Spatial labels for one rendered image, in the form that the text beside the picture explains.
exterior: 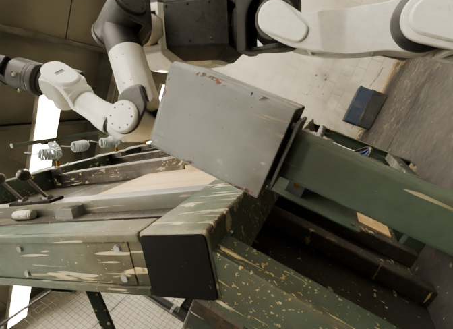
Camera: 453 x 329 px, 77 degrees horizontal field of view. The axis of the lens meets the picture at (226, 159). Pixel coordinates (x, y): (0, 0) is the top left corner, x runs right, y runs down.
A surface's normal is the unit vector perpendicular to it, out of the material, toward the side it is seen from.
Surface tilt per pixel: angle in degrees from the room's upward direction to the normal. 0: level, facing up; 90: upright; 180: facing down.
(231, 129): 90
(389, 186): 90
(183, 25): 100
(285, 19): 90
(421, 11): 90
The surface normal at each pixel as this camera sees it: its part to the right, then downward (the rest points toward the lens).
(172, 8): -0.17, 0.21
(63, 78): 0.15, -0.60
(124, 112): -0.22, -0.11
